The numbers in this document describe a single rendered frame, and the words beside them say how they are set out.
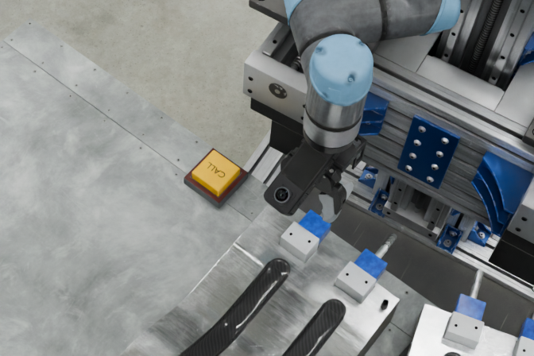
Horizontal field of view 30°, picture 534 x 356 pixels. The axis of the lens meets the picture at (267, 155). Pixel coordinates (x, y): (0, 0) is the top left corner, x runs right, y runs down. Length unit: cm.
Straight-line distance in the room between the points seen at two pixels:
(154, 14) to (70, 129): 121
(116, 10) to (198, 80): 35
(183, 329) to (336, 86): 50
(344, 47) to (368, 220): 123
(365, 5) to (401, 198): 98
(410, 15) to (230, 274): 52
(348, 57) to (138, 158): 66
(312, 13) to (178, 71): 161
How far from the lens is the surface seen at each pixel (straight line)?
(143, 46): 291
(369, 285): 154
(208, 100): 279
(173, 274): 166
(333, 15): 126
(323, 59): 119
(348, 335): 154
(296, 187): 132
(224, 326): 154
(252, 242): 158
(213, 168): 171
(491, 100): 172
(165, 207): 171
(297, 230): 157
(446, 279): 237
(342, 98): 120
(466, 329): 158
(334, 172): 136
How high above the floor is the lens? 231
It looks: 59 degrees down
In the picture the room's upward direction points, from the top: 6 degrees clockwise
